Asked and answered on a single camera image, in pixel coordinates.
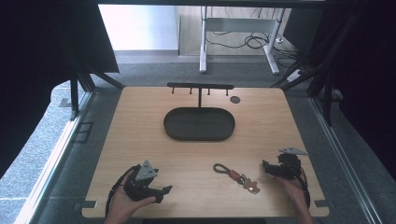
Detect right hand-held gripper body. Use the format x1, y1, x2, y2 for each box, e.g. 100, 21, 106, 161
270, 147, 309, 181

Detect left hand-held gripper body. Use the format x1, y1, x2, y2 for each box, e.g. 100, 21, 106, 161
123, 160, 159, 203

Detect keychain with green cord loop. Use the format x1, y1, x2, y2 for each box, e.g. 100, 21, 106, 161
212, 162, 262, 195

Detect black key rack with tray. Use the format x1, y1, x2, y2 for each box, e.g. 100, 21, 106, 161
163, 81, 236, 143

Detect person's left hand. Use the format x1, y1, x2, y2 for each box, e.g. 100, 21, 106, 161
104, 172, 157, 222

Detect person's right hand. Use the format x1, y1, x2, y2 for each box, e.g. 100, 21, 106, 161
273, 174, 310, 208

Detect black metal stand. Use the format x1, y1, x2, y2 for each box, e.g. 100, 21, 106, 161
68, 70, 126, 121
270, 0, 372, 127

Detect white power strip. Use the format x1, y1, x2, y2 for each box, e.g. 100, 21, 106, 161
286, 69, 305, 83

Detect black curtain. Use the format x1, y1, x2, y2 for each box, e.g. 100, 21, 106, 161
281, 0, 396, 181
0, 0, 120, 180

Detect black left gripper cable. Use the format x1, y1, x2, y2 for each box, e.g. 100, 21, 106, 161
105, 164, 142, 218

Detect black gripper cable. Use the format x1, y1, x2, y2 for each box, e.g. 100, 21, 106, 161
289, 161, 312, 209
105, 164, 142, 218

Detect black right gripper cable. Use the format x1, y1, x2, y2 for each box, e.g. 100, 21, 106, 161
289, 161, 312, 209

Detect aluminium frame rail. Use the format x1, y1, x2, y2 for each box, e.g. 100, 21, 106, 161
13, 91, 96, 224
309, 96, 376, 224

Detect black cables on floor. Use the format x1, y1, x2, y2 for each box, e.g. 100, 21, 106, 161
205, 7, 300, 68

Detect white metal desk frame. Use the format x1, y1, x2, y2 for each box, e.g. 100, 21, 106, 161
199, 6, 287, 76

